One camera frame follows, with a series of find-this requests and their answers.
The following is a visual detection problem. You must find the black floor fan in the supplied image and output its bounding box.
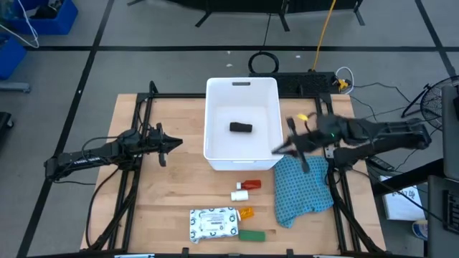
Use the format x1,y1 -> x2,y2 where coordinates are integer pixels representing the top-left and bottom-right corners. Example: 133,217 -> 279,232
401,75 -> 459,132

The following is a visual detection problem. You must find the yellow cable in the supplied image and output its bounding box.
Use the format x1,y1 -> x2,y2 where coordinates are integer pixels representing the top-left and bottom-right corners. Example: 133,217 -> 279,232
311,0 -> 338,72

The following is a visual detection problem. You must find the red bottle with white cap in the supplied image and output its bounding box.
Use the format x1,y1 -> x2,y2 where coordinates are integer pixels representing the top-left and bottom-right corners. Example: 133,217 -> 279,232
236,179 -> 262,191

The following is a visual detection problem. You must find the white plastic basket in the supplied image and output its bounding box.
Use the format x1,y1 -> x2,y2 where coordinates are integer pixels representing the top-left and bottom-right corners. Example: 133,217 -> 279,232
203,77 -> 284,172

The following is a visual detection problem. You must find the orange pill bottle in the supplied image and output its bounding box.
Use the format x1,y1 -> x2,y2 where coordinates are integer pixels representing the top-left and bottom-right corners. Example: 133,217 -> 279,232
237,206 -> 255,221

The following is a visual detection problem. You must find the blue storage bin with items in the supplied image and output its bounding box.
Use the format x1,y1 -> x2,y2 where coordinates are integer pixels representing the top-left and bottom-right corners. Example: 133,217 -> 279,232
5,0 -> 79,36

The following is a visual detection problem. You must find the blue patterned cloth pouch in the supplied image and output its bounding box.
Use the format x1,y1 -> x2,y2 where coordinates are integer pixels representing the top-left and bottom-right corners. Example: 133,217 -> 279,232
274,154 -> 335,229

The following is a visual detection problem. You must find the white pill bottle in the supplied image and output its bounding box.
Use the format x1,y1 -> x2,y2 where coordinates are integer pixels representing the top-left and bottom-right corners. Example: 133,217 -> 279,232
230,190 -> 250,202

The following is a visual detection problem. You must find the white printed paper box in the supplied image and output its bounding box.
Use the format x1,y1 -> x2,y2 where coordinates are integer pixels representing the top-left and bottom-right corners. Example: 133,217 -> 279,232
379,175 -> 426,221

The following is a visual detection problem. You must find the white looped cable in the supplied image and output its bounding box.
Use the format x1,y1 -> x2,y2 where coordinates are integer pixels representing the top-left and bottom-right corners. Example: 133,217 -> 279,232
335,66 -> 356,95

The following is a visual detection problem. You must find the black floor cable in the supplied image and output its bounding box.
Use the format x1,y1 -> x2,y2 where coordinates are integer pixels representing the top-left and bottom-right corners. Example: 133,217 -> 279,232
353,82 -> 412,105

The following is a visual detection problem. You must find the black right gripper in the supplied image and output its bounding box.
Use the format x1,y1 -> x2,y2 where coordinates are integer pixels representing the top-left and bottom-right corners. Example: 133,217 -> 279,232
271,118 -> 326,173

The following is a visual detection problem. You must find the black partition screen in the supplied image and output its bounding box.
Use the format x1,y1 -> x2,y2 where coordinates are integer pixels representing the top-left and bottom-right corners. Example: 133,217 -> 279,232
127,0 -> 366,32

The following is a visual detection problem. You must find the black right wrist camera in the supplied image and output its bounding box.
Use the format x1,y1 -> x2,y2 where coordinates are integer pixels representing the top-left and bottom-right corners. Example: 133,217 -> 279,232
316,114 -> 345,141

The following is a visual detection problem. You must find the black remote device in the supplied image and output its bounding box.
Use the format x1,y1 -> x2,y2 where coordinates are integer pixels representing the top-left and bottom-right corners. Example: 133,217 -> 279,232
365,156 -> 395,172

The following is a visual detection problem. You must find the green bandage roll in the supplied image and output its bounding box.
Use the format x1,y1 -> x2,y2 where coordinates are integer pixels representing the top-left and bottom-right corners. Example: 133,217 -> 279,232
238,229 -> 267,242

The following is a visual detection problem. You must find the coiled black cable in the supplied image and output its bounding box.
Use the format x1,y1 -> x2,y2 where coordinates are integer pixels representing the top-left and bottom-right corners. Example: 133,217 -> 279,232
247,14 -> 280,75

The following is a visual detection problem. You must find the black bandage roll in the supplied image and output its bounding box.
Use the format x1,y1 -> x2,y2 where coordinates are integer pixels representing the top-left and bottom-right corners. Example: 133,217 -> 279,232
229,122 -> 253,133

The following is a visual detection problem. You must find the white printed gauze packet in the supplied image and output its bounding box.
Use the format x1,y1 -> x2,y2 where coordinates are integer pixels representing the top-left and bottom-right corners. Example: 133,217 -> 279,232
189,206 -> 240,244

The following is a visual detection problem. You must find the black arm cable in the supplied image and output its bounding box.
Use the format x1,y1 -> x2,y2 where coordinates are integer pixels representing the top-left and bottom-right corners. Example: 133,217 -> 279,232
85,166 -> 121,249

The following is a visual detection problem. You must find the blue and white tape roll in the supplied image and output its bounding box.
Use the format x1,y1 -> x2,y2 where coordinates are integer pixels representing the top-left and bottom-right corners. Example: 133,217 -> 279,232
412,219 -> 428,241

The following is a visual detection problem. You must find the white thin cable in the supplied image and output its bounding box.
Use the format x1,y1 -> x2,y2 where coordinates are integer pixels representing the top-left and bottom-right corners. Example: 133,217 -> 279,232
0,0 -> 39,49

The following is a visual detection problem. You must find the grey metal bar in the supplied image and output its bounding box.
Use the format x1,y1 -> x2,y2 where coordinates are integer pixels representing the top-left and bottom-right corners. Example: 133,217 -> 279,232
0,82 -> 32,94

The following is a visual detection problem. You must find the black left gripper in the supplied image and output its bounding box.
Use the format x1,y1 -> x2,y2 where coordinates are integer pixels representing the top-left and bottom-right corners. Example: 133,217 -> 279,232
145,123 -> 184,168

